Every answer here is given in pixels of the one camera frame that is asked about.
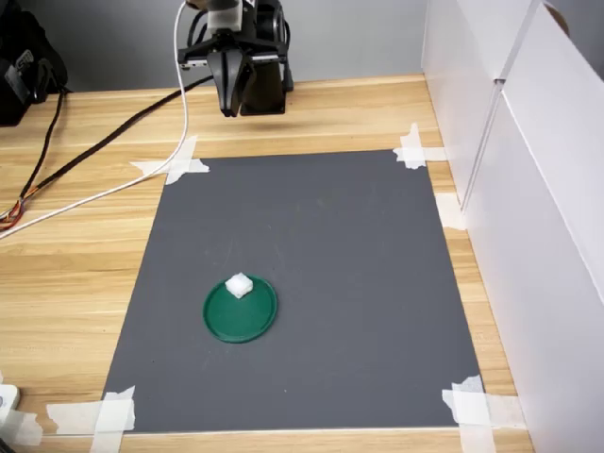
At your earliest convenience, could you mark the small white plastic terminal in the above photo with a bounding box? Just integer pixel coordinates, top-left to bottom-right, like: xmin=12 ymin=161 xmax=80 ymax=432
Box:
xmin=224 ymin=271 xmax=253 ymax=300

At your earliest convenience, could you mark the round green lid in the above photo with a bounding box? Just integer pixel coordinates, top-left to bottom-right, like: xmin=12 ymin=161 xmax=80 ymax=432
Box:
xmin=202 ymin=275 xmax=279 ymax=346

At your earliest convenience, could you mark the white masking tape piece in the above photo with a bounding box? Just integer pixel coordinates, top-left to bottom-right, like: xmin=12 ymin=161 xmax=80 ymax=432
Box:
xmin=129 ymin=135 xmax=211 ymax=186
xmin=433 ymin=192 xmax=469 ymax=231
xmin=0 ymin=409 xmax=44 ymax=447
xmin=441 ymin=375 xmax=528 ymax=453
xmin=393 ymin=122 xmax=447 ymax=172
xmin=45 ymin=385 xmax=138 ymax=453

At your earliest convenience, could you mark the white partition panel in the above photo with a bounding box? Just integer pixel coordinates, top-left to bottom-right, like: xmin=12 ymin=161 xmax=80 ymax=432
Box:
xmin=461 ymin=0 xmax=604 ymax=453
xmin=420 ymin=0 xmax=545 ymax=211

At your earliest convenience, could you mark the black device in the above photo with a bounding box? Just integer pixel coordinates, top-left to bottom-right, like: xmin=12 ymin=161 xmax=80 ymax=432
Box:
xmin=0 ymin=0 xmax=72 ymax=128

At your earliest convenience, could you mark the dark grey mat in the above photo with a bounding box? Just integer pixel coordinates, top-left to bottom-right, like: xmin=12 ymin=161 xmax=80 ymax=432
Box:
xmin=102 ymin=149 xmax=486 ymax=433

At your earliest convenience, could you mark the brown cardboard roll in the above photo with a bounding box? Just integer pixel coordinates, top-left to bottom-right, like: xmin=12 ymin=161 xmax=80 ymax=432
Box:
xmin=542 ymin=0 xmax=573 ymax=38

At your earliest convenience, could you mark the white camera box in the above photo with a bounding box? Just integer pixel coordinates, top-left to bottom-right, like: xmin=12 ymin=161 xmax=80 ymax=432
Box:
xmin=185 ymin=0 xmax=259 ymax=31

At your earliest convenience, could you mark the white camera cable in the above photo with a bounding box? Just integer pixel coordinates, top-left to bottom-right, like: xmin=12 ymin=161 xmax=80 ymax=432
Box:
xmin=0 ymin=0 xmax=195 ymax=240

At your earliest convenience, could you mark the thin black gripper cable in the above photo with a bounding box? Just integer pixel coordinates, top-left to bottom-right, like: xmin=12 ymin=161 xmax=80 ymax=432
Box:
xmin=187 ymin=8 xmax=211 ymax=49

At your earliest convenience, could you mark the black braided cable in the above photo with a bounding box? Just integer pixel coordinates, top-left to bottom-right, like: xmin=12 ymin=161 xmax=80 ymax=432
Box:
xmin=18 ymin=75 xmax=214 ymax=200

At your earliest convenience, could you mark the multi-colour wire bundle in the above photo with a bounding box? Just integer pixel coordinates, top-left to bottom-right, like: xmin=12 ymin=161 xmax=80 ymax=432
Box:
xmin=0 ymin=87 xmax=68 ymax=232

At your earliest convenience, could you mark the small white bracket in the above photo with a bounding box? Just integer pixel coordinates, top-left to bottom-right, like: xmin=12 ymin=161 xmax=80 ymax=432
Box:
xmin=0 ymin=383 xmax=22 ymax=426

